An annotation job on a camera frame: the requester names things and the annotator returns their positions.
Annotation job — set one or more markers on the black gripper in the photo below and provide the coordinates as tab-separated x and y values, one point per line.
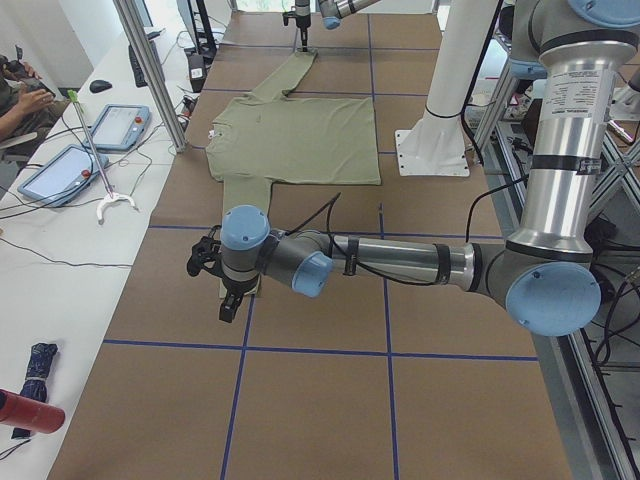
302	21
233	287

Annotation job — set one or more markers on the olive green long-sleeve shirt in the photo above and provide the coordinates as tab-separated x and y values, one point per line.
267	136

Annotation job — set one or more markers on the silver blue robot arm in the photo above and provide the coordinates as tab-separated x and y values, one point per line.
332	13
539	273

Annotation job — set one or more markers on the white reacher grabber stick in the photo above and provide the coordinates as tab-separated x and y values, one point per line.
111	196

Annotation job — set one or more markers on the black keyboard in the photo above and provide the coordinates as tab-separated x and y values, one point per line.
138	74

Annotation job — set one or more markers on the dark blue folded umbrella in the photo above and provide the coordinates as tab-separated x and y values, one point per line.
37	373

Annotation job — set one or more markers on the blue teach pendant far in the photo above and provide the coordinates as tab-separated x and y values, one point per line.
118	127

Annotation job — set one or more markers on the blue teach pendant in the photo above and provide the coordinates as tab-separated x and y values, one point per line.
63	177
118	127

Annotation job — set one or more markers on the blue teach pendant near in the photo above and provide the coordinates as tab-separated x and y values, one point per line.
63	177

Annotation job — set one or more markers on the black computer mouse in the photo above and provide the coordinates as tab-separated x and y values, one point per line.
97	86

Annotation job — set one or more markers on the red cylindrical bottle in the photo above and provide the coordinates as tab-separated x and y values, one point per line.
29	414

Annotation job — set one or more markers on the seated person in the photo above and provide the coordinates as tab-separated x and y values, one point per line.
26	106

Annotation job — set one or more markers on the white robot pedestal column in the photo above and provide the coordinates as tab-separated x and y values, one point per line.
469	25

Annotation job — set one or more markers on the grey aluminium frame post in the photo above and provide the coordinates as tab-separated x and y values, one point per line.
134	30

